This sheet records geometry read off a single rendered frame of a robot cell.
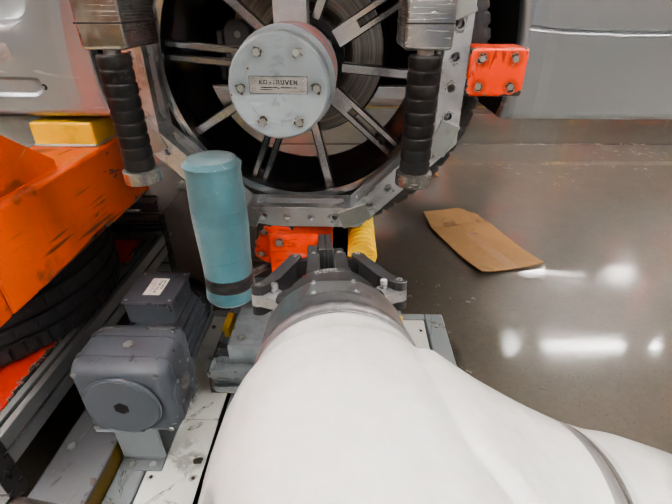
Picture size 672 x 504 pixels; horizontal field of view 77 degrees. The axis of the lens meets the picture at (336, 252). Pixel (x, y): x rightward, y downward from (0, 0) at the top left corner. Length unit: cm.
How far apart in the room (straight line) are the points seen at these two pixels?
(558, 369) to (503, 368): 16
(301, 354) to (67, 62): 91
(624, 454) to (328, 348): 12
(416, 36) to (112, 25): 31
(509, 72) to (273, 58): 37
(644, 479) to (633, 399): 128
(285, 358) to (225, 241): 54
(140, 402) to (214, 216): 37
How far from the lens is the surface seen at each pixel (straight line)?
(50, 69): 104
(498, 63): 74
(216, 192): 65
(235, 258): 71
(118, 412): 90
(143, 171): 57
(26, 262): 84
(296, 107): 57
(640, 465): 21
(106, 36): 54
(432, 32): 49
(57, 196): 91
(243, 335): 110
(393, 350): 16
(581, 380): 146
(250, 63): 57
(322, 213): 78
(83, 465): 109
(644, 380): 156
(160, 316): 94
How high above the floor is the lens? 94
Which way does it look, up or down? 31 degrees down
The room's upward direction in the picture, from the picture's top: straight up
